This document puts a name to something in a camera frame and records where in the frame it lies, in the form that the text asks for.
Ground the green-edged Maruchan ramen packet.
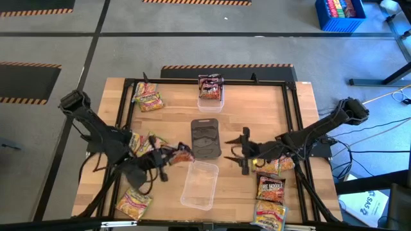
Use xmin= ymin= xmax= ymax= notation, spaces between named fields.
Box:
xmin=139 ymin=131 xmax=168 ymax=158
xmin=115 ymin=187 xmax=153 ymax=221
xmin=252 ymin=157 xmax=281 ymax=176
xmin=134 ymin=92 xmax=164 ymax=112

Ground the small clear plastic bin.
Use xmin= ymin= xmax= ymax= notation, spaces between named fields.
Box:
xmin=196 ymin=74 xmax=225 ymax=114

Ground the black floor beam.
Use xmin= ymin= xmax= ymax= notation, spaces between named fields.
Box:
xmin=335 ymin=169 xmax=411 ymax=196

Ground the black metal stand base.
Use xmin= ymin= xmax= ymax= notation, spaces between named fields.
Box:
xmin=349 ymin=60 xmax=411 ymax=87

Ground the white printed cardboard box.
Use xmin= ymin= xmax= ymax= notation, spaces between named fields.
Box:
xmin=338 ymin=189 xmax=390 ymax=228

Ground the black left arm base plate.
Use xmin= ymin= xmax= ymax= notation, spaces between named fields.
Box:
xmin=85 ymin=136 xmax=109 ymax=154

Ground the dark grey box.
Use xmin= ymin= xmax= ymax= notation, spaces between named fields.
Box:
xmin=387 ymin=182 xmax=411 ymax=231

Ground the hazard-striped black floor mat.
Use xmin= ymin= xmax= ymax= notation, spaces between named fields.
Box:
xmin=142 ymin=0 xmax=252 ymax=6
xmin=0 ymin=60 xmax=62 ymax=106
xmin=0 ymin=0 xmax=76 ymax=19
xmin=159 ymin=63 xmax=299 ymax=83

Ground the yellowish floor cable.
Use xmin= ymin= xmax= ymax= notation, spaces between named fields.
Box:
xmin=361 ymin=83 xmax=411 ymax=106

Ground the dark floor bracket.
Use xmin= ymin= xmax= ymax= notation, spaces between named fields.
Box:
xmin=0 ymin=137 xmax=24 ymax=151

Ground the large clear plastic bin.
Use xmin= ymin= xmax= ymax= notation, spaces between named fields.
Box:
xmin=179 ymin=159 xmax=220 ymax=212

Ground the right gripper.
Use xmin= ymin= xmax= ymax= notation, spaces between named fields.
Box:
xmin=223 ymin=126 xmax=280 ymax=176

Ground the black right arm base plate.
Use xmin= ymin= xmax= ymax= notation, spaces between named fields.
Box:
xmin=308 ymin=137 xmax=333 ymax=158

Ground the red snack packet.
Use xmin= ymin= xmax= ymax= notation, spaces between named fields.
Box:
xmin=198 ymin=83 xmax=225 ymax=100

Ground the blue plastic crate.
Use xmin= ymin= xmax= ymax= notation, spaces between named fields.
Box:
xmin=314 ymin=0 xmax=367 ymax=33

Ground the dark grey plastic bin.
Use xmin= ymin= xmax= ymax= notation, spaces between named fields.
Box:
xmin=190 ymin=117 xmax=222 ymax=160

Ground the red noodle packet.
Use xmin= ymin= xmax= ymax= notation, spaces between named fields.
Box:
xmin=168 ymin=148 xmax=196 ymax=166

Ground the black crossbar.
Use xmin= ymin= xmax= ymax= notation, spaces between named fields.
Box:
xmin=0 ymin=217 xmax=411 ymax=231

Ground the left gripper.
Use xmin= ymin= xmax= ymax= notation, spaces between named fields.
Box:
xmin=141 ymin=134 xmax=195 ymax=183

